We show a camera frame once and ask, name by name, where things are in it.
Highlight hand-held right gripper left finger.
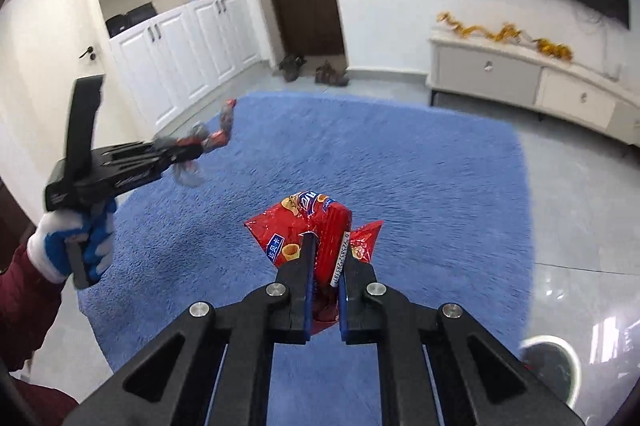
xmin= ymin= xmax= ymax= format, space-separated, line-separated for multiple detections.
xmin=62 ymin=231 xmax=320 ymax=426

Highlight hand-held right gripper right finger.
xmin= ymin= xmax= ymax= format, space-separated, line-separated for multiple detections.
xmin=337 ymin=256 xmax=586 ymax=426

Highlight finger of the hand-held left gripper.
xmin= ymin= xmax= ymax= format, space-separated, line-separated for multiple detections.
xmin=102 ymin=140 xmax=173 ymax=162
xmin=107 ymin=156 xmax=176 ymax=187

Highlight red clear wrapper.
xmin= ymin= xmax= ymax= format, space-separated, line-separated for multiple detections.
xmin=152 ymin=98 xmax=238 ymax=187

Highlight red snack bag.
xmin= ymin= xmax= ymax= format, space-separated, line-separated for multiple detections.
xmin=244 ymin=190 xmax=385 ymax=336

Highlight white trash bin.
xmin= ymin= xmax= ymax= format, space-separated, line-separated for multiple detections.
xmin=517 ymin=335 xmax=583 ymax=409

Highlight person's left forearm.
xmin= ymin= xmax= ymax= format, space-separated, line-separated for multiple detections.
xmin=0 ymin=243 xmax=66 ymax=374

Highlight person's left hand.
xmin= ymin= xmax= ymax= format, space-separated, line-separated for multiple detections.
xmin=27 ymin=198 xmax=118 ymax=284

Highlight white base cabinets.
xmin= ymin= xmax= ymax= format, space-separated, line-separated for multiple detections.
xmin=107 ymin=0 xmax=263 ymax=132

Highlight black bag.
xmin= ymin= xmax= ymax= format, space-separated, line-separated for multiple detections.
xmin=125 ymin=3 xmax=157 ymax=27
xmin=105 ymin=13 xmax=130 ymax=38

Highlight blue fluffy rug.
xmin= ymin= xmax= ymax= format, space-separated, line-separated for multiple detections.
xmin=77 ymin=91 xmax=536 ymax=426

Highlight cream door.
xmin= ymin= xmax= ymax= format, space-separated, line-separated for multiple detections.
xmin=0 ymin=0 xmax=151 ymax=187

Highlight pair of brown shoes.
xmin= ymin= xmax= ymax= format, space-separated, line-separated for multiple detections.
xmin=314 ymin=61 xmax=350 ymax=87
xmin=279 ymin=53 xmax=307 ymax=82

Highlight white grey television cabinet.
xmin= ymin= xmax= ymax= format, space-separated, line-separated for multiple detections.
xmin=427 ymin=28 xmax=640 ymax=147

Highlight long gold dragon ornament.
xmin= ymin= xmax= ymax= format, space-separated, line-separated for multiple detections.
xmin=436 ymin=11 xmax=524 ymax=45

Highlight short gold dragon ornament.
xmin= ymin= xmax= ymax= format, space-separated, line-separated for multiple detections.
xmin=535 ymin=38 xmax=575 ymax=62

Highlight white cable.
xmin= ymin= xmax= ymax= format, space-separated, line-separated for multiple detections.
xmin=575 ymin=10 xmax=622 ymax=33

